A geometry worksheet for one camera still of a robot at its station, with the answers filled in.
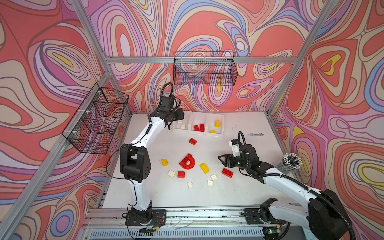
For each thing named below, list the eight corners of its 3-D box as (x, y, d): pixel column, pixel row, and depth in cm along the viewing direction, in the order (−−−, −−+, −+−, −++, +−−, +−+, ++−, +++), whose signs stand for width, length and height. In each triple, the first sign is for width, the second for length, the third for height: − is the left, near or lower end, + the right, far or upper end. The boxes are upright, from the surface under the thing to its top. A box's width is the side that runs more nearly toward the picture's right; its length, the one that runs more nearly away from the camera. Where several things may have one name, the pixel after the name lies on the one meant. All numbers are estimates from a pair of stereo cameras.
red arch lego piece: (178, 164, 94) (178, 163, 92) (188, 154, 98) (188, 153, 97) (188, 172, 91) (188, 171, 89) (197, 161, 95) (197, 160, 94)
